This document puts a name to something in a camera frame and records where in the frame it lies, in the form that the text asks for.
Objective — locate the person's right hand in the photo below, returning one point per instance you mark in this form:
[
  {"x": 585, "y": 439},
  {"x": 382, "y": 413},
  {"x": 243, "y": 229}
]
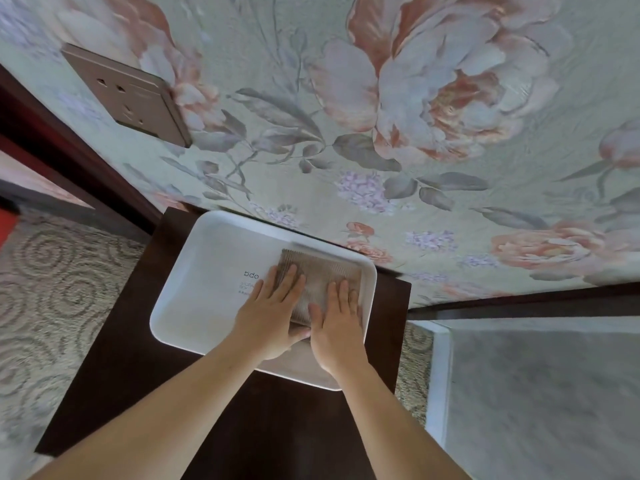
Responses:
[{"x": 340, "y": 334}]

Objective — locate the person's right forearm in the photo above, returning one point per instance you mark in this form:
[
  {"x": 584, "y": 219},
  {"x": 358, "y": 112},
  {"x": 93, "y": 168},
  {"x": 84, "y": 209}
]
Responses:
[{"x": 395, "y": 424}]

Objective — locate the white plastic tray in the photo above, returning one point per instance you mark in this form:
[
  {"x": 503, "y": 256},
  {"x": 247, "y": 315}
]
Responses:
[{"x": 210, "y": 294}]

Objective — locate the person's left hand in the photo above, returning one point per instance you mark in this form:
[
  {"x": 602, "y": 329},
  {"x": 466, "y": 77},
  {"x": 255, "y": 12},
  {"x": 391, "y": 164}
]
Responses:
[{"x": 267, "y": 319}]

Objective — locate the red box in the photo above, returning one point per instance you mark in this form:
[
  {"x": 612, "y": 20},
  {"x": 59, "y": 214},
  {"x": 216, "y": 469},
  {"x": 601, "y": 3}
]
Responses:
[{"x": 6, "y": 224}]

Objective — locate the dark wooden stand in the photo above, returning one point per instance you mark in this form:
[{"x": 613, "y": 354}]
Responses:
[{"x": 125, "y": 369}]

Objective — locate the bronze wall outlet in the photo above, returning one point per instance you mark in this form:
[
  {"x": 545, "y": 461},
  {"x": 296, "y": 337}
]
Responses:
[{"x": 130, "y": 94}]

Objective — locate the dark wooden door frame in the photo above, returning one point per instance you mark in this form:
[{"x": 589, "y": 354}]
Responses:
[{"x": 65, "y": 154}]

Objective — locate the dark wooden baseboard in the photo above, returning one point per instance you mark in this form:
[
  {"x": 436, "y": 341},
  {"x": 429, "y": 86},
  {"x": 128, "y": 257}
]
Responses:
[{"x": 525, "y": 299}]

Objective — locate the beige cleaning cloth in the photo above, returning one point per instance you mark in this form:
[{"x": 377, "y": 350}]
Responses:
[{"x": 320, "y": 279}]

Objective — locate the person's left forearm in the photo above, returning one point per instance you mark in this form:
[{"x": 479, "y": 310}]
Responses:
[{"x": 150, "y": 419}]

